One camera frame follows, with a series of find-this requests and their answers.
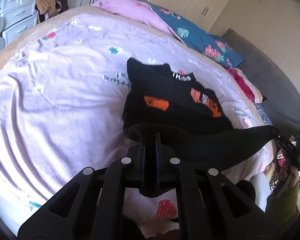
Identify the black IKISS sweater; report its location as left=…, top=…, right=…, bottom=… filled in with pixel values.
left=122, top=58, right=277, bottom=171

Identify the colourful clothes pile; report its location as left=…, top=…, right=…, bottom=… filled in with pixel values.
left=250, top=150, right=300, bottom=213

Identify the tan clothes pile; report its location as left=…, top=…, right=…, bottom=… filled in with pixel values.
left=36, top=0, right=57, bottom=16

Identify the right hand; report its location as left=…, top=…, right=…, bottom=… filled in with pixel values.
left=282, top=158, right=300, bottom=191

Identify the grey padded headboard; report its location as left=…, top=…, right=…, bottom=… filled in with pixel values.
left=223, top=29, right=300, bottom=137

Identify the blue patterned pillow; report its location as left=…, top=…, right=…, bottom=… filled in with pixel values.
left=255, top=103, right=273, bottom=126

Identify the red patterned pillow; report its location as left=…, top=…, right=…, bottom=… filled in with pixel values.
left=226, top=68, right=267, bottom=103

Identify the pink strawberry print blanket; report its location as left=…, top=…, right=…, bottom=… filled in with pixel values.
left=0, top=14, right=263, bottom=233

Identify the blue floral quilt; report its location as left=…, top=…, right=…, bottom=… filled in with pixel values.
left=134, top=0, right=244, bottom=68

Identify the beige bed sheet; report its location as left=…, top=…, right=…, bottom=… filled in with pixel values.
left=0, top=6, right=273, bottom=126

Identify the pink quilt underside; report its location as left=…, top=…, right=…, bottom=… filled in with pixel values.
left=92, top=0, right=175, bottom=37

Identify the white drawer cabinet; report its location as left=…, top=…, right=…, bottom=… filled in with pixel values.
left=0, top=0, right=38, bottom=45

